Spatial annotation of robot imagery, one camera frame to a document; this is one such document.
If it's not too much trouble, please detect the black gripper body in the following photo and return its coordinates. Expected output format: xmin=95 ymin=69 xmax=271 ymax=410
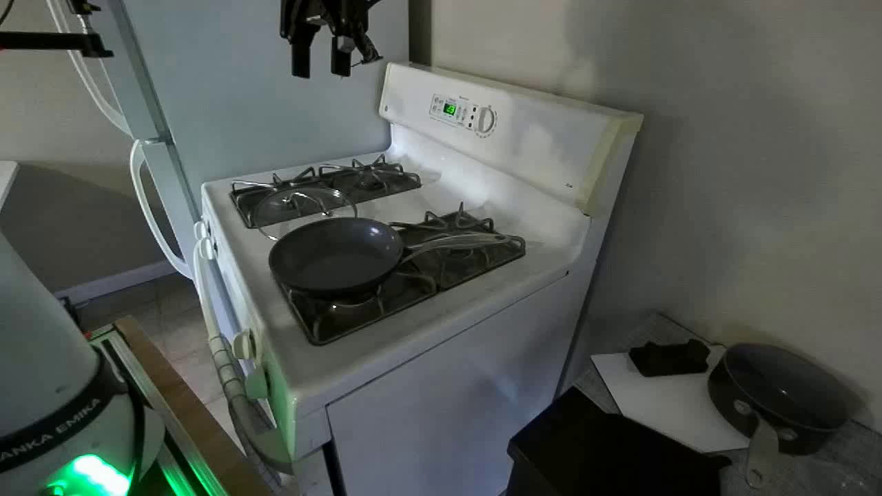
xmin=278 ymin=0 xmax=380 ymax=45

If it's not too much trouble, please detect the round glass lid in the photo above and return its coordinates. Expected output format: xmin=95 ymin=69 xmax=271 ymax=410
xmin=245 ymin=183 xmax=362 ymax=233

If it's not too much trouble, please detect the gray frying pan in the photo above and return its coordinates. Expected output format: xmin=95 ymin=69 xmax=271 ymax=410
xmin=267 ymin=216 xmax=519 ymax=297

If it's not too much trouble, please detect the gray-blue refrigerator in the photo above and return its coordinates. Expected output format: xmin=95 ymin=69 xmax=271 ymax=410
xmin=44 ymin=0 xmax=410 ymax=285

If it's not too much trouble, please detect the white stove knob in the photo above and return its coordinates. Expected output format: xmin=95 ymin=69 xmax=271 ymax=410
xmin=228 ymin=328 xmax=263 ymax=363
xmin=193 ymin=233 xmax=220 ymax=264

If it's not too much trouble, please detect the black mounting bar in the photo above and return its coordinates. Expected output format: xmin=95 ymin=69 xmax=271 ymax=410
xmin=0 ymin=0 xmax=115 ymax=62

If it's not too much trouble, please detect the white gas stove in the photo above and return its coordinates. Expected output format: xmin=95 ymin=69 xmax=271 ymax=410
xmin=191 ymin=62 xmax=645 ymax=496

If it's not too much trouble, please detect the wooden table edge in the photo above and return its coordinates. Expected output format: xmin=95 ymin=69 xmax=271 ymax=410
xmin=113 ymin=314 xmax=278 ymax=496

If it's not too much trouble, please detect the small black block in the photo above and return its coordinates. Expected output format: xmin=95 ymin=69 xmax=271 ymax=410
xmin=629 ymin=339 xmax=715 ymax=380

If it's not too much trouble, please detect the flat white board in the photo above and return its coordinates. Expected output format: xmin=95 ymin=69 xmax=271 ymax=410
xmin=591 ymin=347 xmax=755 ymax=456

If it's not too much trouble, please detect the black plastic bin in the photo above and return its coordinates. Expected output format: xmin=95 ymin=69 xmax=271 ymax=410
xmin=504 ymin=384 xmax=733 ymax=496

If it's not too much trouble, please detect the dark pan with gray handle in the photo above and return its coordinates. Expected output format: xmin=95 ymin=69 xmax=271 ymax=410
xmin=705 ymin=341 xmax=865 ymax=490

